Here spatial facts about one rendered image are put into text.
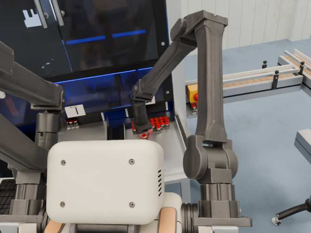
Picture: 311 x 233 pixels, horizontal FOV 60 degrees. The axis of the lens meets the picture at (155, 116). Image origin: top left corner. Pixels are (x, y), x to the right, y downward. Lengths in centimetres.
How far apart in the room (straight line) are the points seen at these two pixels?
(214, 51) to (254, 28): 389
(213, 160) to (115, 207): 24
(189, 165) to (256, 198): 159
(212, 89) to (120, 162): 30
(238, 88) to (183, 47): 76
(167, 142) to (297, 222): 119
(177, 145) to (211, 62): 62
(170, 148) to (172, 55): 49
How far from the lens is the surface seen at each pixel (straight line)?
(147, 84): 101
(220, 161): 62
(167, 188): 175
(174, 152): 119
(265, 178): 233
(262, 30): 465
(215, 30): 72
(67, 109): 134
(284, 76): 170
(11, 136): 54
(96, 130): 141
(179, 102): 134
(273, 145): 262
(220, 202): 58
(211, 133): 62
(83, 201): 51
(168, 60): 88
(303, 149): 191
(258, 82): 160
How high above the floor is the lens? 170
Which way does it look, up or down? 35 degrees down
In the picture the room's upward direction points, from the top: 7 degrees counter-clockwise
